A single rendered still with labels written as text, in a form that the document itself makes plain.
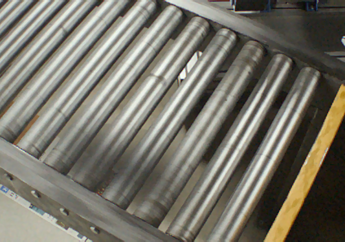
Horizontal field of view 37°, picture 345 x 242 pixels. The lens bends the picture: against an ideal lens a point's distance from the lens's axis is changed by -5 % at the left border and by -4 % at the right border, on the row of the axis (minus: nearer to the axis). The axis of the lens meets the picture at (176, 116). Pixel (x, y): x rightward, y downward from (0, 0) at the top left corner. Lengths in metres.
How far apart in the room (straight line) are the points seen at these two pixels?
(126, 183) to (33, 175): 0.17
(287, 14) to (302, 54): 0.90
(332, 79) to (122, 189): 0.48
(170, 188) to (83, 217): 0.16
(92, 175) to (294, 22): 1.23
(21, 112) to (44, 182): 0.16
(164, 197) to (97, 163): 0.13
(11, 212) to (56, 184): 0.90
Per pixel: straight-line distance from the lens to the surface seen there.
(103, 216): 0.92
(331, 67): 1.12
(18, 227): 1.82
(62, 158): 0.98
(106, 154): 0.97
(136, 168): 0.95
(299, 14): 2.03
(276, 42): 1.13
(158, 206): 0.92
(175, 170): 0.95
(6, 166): 0.99
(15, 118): 1.04
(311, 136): 1.30
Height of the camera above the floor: 1.65
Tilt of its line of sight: 58 degrees down
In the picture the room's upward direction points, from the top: 2 degrees clockwise
